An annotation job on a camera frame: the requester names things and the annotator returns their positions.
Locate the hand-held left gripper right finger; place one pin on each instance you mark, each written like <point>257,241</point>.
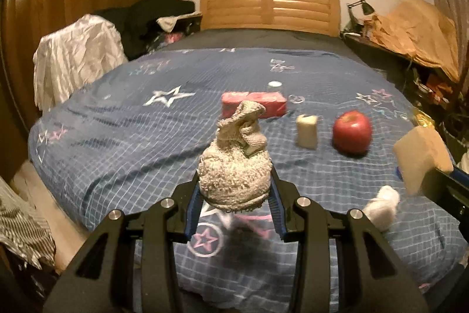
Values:
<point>276,214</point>

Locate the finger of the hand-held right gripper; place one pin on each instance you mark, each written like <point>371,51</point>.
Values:
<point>449,192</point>

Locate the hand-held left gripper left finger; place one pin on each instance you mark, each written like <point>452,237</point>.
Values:
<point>194,211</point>

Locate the beige foam block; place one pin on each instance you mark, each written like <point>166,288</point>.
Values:
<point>417,155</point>

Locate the beige knitted towel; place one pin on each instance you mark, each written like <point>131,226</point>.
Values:
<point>234,170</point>

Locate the white crumpled tissue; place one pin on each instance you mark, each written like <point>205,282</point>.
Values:
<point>383,210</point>

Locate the yellow shiny packet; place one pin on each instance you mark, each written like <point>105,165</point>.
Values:
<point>424,118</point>

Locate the small white foam piece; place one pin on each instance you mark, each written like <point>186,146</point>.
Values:
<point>307,132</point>

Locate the blue checked star blanket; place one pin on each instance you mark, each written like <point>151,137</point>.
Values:
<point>128,137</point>

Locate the red apple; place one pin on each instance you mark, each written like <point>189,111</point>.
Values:
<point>352,133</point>

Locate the pink rectangular box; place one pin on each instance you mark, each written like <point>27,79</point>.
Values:
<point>269,103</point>

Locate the clear plastic lid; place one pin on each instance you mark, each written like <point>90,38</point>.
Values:
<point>295,99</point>

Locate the white bottle cap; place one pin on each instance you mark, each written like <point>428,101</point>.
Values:
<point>274,84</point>

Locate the dark wooden desk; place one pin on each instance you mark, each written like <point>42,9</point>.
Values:
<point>388,56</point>

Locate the brown crumpled paper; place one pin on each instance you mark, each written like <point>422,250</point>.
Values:
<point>414,30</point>

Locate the striped grey cloth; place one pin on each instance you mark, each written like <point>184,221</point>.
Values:
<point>22,225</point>

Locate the dark grey bed sheet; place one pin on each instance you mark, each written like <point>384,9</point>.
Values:
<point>271,40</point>

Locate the small beige cloth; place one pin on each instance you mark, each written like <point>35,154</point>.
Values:
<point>172,21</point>

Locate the white crumpled cloth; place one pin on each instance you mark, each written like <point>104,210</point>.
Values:
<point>77,56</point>

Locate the black desk lamp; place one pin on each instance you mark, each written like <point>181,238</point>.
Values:
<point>361,10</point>

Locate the black cloth pile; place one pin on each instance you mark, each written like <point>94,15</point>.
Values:
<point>154,10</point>

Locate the wooden slatted headboard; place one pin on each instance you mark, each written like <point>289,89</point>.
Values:
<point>271,8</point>

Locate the light wooden bed frame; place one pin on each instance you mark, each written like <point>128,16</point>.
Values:
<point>55,221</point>

